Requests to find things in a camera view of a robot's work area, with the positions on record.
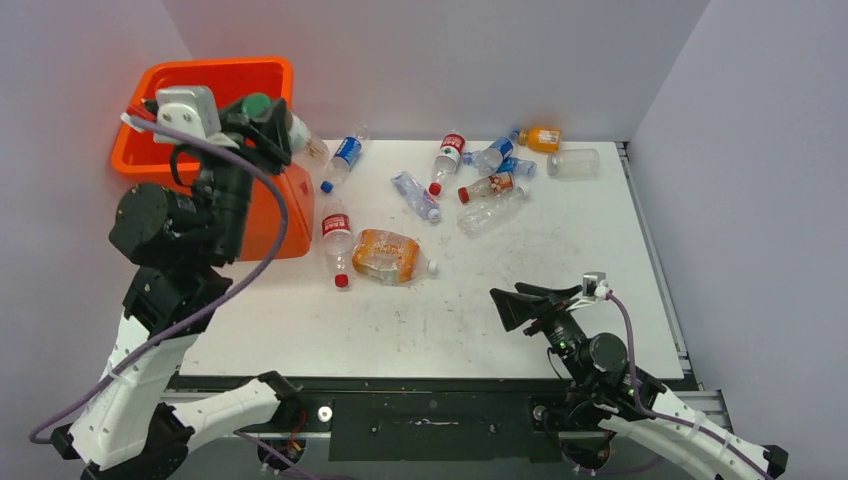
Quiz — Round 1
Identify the clear wide plastic jar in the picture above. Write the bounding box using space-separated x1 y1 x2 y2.
546 149 600 180

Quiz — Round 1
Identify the crushed clear water bottle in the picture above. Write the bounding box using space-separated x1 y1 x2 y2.
390 171 442 224

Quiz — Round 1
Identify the clear bottle red label red cap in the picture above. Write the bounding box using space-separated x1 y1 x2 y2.
321 200 354 289

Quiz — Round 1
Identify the blue label bottle near bin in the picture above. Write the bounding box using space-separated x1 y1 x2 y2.
319 124 370 194

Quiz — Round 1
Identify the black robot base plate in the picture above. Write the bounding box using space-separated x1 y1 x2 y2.
231 376 631 465

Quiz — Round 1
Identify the red white label bottle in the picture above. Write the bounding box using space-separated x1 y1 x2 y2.
428 131 466 196

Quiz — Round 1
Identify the orange juice bottle at back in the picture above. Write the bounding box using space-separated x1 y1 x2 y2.
517 127 562 154

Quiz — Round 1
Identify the large crushed orange tea bottle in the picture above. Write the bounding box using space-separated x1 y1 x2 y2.
352 229 439 286

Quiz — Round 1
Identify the blue label bottle at back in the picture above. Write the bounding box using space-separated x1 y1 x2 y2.
471 130 519 176

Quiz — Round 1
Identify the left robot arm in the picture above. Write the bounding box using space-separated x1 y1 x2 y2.
48 86 308 479

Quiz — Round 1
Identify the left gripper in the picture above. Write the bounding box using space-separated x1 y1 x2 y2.
197 96 290 260

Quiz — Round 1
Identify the brown label red cap bottle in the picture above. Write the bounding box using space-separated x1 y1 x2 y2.
457 172 514 205

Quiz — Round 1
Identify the green cap tea bottle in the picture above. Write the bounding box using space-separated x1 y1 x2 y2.
243 92 329 165

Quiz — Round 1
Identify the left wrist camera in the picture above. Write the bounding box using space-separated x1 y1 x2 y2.
152 85 221 140

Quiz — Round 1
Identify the clear crushed bottle centre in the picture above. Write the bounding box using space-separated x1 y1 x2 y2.
457 186 531 238

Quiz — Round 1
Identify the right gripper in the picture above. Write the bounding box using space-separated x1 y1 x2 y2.
488 282 590 383

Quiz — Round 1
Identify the orange plastic bin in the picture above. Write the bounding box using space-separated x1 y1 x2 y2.
109 56 315 261

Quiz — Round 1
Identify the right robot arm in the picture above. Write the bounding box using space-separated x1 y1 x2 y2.
489 272 788 479

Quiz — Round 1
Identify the light blue crushed bottle back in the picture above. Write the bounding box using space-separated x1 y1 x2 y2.
461 151 537 178

